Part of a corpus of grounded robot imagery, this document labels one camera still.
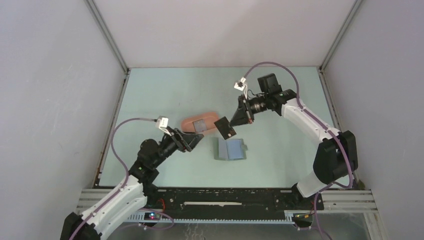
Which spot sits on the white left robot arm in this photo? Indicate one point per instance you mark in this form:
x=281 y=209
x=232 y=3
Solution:
x=132 y=193

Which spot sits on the right controller board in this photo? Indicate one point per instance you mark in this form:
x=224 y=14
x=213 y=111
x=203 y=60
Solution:
x=302 y=216

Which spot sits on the aluminium frame rail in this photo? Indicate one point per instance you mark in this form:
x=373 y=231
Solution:
x=336 y=201

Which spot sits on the silver VIP credit card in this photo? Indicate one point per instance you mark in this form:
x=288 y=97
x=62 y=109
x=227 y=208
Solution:
x=200 y=126

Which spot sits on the left controller board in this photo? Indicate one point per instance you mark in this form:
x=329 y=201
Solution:
x=152 y=216

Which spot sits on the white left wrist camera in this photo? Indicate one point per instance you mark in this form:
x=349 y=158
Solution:
x=162 y=123

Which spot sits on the pink oval tray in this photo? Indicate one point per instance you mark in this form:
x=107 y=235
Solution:
x=209 y=117

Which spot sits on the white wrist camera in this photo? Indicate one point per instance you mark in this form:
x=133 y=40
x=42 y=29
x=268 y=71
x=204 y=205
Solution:
x=242 y=86
x=162 y=123

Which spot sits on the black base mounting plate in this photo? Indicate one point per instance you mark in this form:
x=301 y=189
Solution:
x=231 y=204

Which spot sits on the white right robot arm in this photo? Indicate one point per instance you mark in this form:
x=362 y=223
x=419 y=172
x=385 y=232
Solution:
x=336 y=154

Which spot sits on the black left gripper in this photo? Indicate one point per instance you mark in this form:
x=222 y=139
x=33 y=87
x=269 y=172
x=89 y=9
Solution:
x=184 y=141

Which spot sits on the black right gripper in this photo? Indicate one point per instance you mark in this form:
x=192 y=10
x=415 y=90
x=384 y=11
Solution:
x=242 y=116

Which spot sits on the black credit card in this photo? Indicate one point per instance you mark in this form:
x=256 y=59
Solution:
x=224 y=128

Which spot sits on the controller board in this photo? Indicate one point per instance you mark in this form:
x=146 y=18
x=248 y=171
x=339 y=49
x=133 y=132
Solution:
x=152 y=216
x=302 y=216

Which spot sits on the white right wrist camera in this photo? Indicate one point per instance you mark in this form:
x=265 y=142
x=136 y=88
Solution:
x=242 y=86

